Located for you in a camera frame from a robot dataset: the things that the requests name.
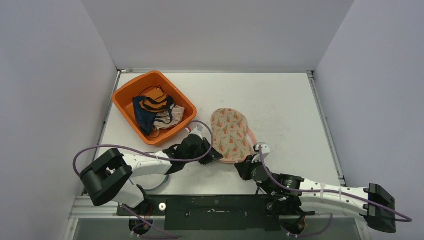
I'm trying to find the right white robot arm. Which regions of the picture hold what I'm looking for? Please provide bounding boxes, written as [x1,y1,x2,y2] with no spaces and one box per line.
[235,156,397,234]

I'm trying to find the orange plastic tub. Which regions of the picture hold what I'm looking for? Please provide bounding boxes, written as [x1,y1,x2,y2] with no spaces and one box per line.
[112,70,197,147]

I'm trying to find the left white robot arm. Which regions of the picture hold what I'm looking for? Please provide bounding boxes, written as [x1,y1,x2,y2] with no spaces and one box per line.
[77,134,223,216]

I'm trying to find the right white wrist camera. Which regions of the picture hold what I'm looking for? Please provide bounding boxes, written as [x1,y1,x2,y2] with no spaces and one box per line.
[252,142,271,163]

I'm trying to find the beige bra in tub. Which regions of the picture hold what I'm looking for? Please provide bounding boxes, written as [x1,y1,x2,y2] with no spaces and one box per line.
[152,104,185,130]

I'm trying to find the white mesh laundry bag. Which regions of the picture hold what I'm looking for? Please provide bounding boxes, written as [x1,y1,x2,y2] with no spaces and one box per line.
[129,151,170,192]

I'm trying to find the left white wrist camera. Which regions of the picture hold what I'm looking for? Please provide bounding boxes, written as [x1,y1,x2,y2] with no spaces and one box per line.
[186,124,203,139]

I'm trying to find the floral padded bra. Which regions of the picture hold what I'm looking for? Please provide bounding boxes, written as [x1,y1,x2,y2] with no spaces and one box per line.
[210,108,257,164]

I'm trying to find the navy blue bra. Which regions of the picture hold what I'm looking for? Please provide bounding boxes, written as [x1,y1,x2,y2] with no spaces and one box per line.
[132,96,157,136]

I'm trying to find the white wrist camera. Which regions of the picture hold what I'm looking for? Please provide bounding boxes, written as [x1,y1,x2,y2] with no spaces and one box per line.
[252,142,271,163]
[186,124,203,139]

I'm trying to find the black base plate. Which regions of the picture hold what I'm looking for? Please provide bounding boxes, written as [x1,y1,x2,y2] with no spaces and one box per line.
[117,194,316,231]

